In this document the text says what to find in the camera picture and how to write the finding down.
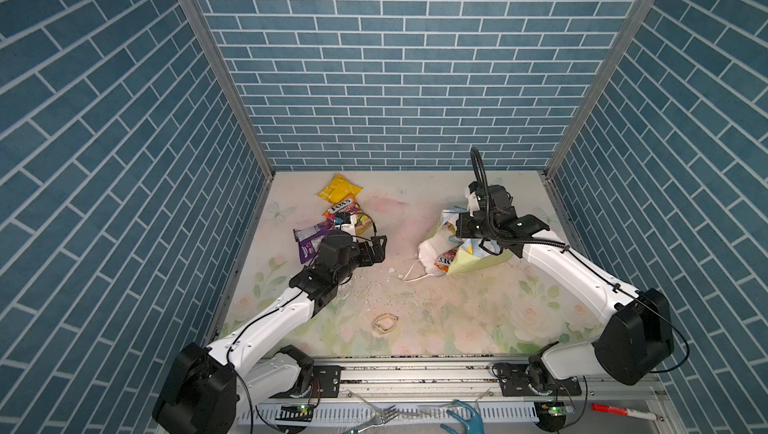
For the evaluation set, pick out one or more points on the beige rubber band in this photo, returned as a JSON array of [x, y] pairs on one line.
[[384, 323]]

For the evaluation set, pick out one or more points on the red white marker pen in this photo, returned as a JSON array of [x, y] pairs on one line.
[[626, 412]]

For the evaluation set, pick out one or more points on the metal fork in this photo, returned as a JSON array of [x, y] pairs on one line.
[[380, 418]]

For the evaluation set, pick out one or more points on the yellow snack packet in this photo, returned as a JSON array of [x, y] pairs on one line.
[[338, 188]]

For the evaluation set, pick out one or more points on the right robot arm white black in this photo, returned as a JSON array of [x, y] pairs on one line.
[[637, 334]]

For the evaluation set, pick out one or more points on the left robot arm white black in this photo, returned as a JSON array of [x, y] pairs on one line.
[[208, 387]]

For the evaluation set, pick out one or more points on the teal plastic tool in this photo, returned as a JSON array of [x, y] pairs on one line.
[[467, 416]]

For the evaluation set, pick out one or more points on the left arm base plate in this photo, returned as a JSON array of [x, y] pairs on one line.
[[324, 382]]

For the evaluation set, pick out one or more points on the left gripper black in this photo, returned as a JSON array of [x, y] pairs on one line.
[[378, 253]]

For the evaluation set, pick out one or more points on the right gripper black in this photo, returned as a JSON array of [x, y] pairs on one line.
[[462, 225]]

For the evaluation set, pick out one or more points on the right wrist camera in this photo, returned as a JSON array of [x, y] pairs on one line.
[[472, 202]]

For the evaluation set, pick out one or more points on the pink colourful candy packet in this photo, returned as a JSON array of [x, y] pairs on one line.
[[350, 205]]

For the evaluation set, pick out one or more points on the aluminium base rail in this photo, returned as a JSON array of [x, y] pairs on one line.
[[446, 378]]

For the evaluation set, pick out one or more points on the orange snack packet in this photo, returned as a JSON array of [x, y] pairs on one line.
[[444, 261]]

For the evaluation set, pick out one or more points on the floral paper gift bag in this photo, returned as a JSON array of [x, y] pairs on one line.
[[470, 257]]

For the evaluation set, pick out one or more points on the purple snack packet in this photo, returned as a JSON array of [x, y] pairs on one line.
[[308, 240]]

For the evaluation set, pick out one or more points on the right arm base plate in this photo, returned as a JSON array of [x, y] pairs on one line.
[[520, 380]]

